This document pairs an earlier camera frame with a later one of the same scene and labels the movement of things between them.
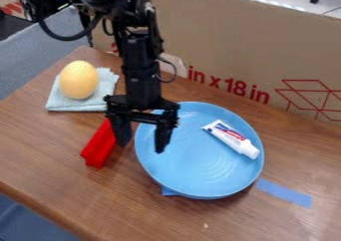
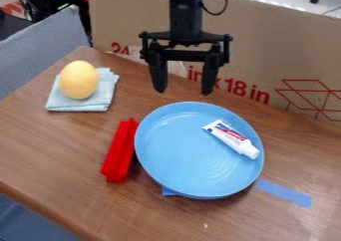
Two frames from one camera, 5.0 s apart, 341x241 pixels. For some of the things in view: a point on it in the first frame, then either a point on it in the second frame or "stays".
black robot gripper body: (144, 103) -> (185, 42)
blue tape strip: (285, 193) stays
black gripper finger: (122, 126) -> (158, 66)
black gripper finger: (164, 132) -> (209, 73)
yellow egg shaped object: (79, 80) stays
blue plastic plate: (212, 156) stays
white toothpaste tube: (233, 138) stays
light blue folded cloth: (95, 103) stays
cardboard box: (260, 50) stays
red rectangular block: (101, 147) -> (118, 161)
